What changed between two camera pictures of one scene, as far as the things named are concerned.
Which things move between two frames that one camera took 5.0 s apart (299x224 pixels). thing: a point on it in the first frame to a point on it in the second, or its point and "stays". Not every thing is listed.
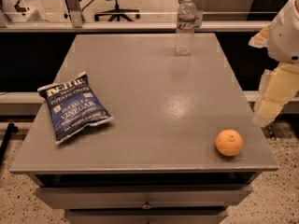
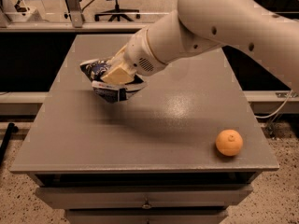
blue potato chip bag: [74, 106] to [94, 68]
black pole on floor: [6, 141] stays
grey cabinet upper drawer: [175, 197] stays
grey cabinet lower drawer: [147, 216] stays
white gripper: [285, 36] to [139, 54]
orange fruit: [229, 142] stays
